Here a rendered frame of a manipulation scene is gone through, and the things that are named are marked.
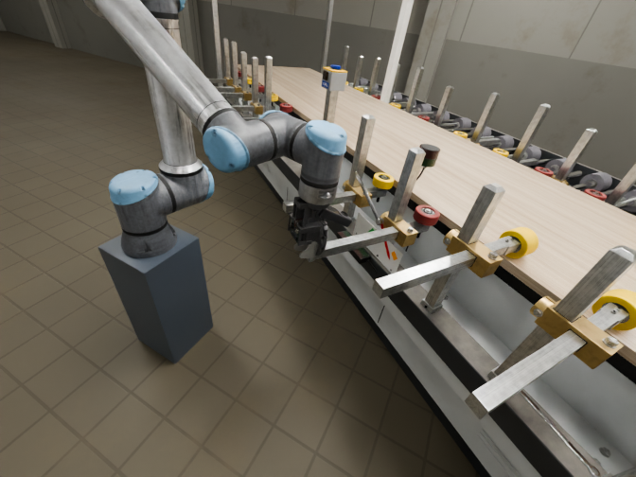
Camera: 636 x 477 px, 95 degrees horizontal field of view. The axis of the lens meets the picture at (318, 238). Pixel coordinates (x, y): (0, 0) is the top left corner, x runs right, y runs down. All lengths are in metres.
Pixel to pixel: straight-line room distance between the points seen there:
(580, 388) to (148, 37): 1.33
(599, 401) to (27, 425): 1.89
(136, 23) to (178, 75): 0.16
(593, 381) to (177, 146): 1.38
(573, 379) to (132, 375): 1.63
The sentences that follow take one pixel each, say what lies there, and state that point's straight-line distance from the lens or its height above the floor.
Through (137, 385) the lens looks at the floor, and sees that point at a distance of 1.64.
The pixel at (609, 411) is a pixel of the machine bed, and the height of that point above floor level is 0.69.
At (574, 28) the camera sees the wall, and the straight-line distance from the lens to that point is 4.78.
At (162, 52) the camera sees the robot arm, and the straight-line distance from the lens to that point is 0.78.
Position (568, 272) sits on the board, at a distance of 1.07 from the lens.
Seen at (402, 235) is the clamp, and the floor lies 0.86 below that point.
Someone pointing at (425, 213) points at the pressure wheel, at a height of 0.90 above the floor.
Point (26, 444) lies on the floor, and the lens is 1.71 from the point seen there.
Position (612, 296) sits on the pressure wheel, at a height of 0.97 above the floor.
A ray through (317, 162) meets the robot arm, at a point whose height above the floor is 1.13.
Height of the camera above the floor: 1.38
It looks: 37 degrees down
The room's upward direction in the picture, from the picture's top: 8 degrees clockwise
